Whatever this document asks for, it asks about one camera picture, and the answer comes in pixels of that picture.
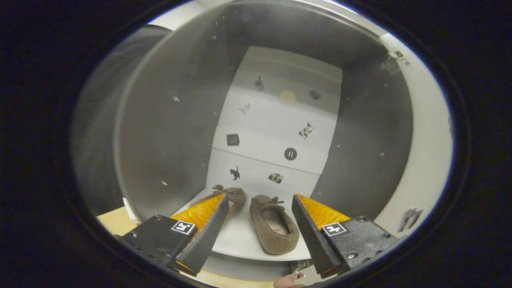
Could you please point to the brown fuzzy slipper shoe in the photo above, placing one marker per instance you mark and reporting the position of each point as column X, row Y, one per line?
column 236, row 198
column 260, row 228

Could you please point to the black backdrop cloth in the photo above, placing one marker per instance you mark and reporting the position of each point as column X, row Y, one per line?
column 96, row 140

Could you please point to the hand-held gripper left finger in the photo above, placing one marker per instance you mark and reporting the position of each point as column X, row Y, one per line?
column 206, row 240

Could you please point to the dark grey shoe cabinet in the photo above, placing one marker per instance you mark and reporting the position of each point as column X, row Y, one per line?
column 168, row 132

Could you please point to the metal door hinge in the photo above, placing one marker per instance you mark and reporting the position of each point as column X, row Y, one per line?
column 299, row 272
column 398, row 54

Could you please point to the white cabinet shelf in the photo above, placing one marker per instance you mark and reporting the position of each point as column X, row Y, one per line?
column 240, row 236

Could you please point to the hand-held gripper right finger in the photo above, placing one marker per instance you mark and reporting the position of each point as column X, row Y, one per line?
column 312, row 236

